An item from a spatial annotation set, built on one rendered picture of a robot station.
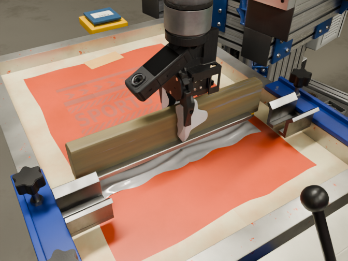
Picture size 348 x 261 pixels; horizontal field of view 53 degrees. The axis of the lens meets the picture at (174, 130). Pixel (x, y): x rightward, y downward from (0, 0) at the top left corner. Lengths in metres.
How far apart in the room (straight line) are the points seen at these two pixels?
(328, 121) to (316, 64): 2.40
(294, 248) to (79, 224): 0.30
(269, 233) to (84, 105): 0.51
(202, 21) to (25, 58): 0.60
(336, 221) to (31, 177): 0.43
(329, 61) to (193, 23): 2.74
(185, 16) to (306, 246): 0.35
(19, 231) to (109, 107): 1.16
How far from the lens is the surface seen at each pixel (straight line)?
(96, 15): 1.28
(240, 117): 0.74
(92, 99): 0.87
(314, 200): 0.38
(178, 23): 0.54
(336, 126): 0.76
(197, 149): 0.70
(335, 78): 3.02
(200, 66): 0.61
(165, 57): 0.58
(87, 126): 0.79
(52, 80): 0.97
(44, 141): 0.77
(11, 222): 1.93
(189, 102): 0.59
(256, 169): 0.69
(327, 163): 0.74
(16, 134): 0.75
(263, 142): 0.75
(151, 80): 0.56
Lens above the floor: 1.44
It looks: 40 degrees down
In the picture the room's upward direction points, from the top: straight up
